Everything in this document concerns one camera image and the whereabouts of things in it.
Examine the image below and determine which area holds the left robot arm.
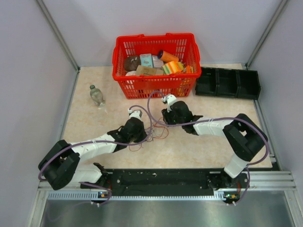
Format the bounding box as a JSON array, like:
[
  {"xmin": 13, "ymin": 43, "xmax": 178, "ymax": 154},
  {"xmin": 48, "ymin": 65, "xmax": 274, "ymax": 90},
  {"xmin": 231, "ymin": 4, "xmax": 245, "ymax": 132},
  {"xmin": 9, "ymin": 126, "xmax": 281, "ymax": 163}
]
[{"xmin": 38, "ymin": 116, "xmax": 147, "ymax": 190}]

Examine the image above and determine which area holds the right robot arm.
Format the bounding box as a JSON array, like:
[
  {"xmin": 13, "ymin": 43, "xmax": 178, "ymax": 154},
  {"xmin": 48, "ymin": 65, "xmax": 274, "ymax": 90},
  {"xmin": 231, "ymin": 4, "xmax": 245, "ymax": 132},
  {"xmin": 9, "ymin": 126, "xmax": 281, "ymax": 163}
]
[{"xmin": 161, "ymin": 95, "xmax": 268, "ymax": 189}]

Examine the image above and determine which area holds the striped yellow green sponge pack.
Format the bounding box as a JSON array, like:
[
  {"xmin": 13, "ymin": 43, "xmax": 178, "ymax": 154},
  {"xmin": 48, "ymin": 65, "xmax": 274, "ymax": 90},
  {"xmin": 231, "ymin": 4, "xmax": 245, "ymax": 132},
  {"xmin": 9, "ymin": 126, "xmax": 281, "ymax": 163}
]
[{"xmin": 162, "ymin": 61, "xmax": 185, "ymax": 75}]

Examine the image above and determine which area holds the clear plastic bottle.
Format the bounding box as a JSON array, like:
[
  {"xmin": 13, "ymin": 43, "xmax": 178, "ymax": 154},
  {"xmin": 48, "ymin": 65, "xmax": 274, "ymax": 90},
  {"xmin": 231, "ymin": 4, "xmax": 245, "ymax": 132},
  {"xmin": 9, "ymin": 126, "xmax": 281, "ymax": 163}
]
[{"xmin": 89, "ymin": 85, "xmax": 106, "ymax": 107}]

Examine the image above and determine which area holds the white grey small box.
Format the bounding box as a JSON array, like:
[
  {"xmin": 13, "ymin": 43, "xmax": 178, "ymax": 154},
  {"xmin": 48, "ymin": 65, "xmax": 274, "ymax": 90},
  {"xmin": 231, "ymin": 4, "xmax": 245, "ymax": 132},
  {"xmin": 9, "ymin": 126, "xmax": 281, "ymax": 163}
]
[{"xmin": 151, "ymin": 55, "xmax": 164, "ymax": 69}]

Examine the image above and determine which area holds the orange cylindrical can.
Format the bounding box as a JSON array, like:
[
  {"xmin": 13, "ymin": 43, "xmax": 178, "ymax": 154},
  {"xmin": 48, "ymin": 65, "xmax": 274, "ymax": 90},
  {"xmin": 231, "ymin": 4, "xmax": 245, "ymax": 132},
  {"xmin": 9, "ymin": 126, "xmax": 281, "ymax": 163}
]
[{"xmin": 157, "ymin": 50, "xmax": 179, "ymax": 62}]

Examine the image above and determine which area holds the brown cardboard box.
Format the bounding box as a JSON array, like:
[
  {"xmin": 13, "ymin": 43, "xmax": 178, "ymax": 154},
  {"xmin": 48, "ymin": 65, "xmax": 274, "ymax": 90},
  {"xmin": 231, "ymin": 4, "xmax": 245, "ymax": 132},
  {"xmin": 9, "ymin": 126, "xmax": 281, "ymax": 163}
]
[{"xmin": 135, "ymin": 65, "xmax": 164, "ymax": 76}]

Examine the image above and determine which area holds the teal small box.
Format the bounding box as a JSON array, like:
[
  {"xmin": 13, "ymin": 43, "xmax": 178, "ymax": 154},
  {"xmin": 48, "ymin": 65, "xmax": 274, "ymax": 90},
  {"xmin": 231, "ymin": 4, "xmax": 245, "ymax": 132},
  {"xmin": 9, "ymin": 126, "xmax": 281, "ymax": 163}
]
[{"xmin": 140, "ymin": 53, "xmax": 153, "ymax": 68}]

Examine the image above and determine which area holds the red plastic shopping basket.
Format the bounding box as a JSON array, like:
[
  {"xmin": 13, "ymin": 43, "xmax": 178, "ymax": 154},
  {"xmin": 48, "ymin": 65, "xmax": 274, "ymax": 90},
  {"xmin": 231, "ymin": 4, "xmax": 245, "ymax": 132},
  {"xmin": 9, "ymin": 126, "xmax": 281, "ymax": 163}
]
[{"xmin": 112, "ymin": 33, "xmax": 202, "ymax": 99}]

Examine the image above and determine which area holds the brown round bag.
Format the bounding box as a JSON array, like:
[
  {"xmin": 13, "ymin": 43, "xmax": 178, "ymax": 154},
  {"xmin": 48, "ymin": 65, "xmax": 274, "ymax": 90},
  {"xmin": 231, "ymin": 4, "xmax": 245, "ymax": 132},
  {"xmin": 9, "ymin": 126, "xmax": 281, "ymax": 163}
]
[{"xmin": 124, "ymin": 55, "xmax": 141, "ymax": 72}]

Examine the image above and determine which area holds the black three-compartment bin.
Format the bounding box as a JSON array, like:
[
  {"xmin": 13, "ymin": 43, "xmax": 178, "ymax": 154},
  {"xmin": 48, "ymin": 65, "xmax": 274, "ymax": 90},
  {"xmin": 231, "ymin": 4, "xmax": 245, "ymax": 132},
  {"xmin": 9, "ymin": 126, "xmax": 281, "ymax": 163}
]
[{"xmin": 195, "ymin": 67, "xmax": 261, "ymax": 100}]

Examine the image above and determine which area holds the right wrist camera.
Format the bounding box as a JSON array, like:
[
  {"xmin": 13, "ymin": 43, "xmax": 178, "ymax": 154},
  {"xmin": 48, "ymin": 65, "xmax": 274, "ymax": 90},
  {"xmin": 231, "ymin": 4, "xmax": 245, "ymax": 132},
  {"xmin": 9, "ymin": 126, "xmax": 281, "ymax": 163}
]
[{"xmin": 161, "ymin": 94, "xmax": 177, "ymax": 112}]

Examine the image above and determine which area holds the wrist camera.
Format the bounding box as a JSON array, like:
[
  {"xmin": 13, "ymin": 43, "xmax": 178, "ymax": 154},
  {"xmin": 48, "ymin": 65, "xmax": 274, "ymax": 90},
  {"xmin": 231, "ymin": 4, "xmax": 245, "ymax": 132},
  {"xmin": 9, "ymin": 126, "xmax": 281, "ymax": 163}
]
[
  {"xmin": 128, "ymin": 109, "xmax": 143, "ymax": 121},
  {"xmin": 161, "ymin": 94, "xmax": 177, "ymax": 112}
]

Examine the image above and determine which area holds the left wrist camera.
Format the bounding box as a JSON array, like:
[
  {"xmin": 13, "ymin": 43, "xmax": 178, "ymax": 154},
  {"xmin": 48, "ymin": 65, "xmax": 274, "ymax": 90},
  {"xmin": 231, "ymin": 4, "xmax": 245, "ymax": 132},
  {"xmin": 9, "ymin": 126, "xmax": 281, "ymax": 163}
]
[{"xmin": 128, "ymin": 109, "xmax": 143, "ymax": 121}]

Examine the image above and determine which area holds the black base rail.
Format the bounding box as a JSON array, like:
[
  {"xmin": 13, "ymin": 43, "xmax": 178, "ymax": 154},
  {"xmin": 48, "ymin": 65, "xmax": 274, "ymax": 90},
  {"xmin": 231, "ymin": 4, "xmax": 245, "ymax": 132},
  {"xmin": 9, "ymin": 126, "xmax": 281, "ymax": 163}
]
[{"xmin": 94, "ymin": 167, "xmax": 251, "ymax": 197}]

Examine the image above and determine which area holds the grey slotted cable duct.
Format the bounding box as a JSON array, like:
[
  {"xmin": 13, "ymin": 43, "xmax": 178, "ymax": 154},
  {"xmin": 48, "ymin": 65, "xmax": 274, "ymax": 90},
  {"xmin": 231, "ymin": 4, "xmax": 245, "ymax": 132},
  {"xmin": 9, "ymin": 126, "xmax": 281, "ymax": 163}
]
[{"xmin": 48, "ymin": 190, "xmax": 240, "ymax": 201}]

